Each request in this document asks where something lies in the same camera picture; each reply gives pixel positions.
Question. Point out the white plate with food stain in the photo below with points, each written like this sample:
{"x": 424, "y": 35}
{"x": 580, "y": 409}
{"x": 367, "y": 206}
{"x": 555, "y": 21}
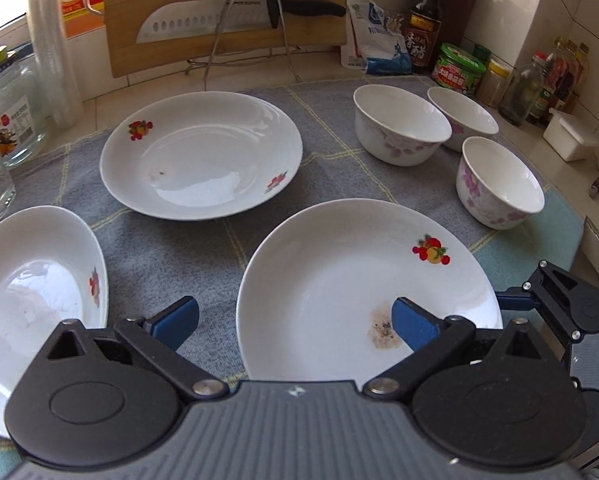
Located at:
{"x": 329, "y": 280}

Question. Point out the white plastic lidded box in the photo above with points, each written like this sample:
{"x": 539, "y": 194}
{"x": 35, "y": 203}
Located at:
{"x": 569, "y": 140}

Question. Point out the clear glass bottle red cap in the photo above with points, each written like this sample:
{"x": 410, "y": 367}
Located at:
{"x": 522, "y": 95}

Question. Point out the yellow lidded spice jar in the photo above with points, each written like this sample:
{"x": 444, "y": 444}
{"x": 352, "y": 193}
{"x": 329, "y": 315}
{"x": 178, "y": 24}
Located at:
{"x": 494, "y": 85}

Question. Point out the white fruit print plate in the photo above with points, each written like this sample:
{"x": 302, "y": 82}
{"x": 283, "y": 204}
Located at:
{"x": 29, "y": 285}
{"x": 199, "y": 160}

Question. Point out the large glass jar with label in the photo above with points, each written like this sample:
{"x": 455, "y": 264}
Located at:
{"x": 9, "y": 125}

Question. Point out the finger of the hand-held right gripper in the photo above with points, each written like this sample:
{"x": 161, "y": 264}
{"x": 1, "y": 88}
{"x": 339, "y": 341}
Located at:
{"x": 512, "y": 302}

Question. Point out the dark vinegar bottle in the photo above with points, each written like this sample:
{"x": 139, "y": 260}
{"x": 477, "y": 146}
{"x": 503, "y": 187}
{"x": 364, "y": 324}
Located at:
{"x": 424, "y": 35}

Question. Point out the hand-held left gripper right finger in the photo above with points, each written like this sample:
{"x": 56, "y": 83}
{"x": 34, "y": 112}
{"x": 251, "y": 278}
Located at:
{"x": 409, "y": 325}

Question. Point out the grey checked cloth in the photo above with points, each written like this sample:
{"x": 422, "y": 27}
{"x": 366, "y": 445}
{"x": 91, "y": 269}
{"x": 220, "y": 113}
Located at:
{"x": 179, "y": 260}

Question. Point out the dark brown knife block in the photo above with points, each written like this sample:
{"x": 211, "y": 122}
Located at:
{"x": 459, "y": 5}

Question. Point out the dark sauce bottle red label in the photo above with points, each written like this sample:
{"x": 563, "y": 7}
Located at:
{"x": 569, "y": 75}

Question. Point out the white bowl with pink flowers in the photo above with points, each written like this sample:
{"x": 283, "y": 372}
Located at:
{"x": 479, "y": 195}
{"x": 472, "y": 120}
{"x": 399, "y": 145}

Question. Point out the green lidded sauce jar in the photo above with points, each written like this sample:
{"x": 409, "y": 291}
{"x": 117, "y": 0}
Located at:
{"x": 457, "y": 72}

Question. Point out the small green capped jar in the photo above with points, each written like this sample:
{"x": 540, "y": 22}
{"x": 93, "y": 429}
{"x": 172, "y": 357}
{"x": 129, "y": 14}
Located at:
{"x": 482, "y": 52}

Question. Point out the white and blue salt bag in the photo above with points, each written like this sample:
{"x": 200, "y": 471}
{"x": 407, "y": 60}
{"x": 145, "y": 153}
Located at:
{"x": 374, "y": 35}

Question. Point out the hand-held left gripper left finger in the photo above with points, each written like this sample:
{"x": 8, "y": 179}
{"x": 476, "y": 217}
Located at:
{"x": 179, "y": 317}

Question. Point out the clear plastic cup stack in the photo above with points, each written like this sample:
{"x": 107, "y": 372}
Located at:
{"x": 49, "y": 60}

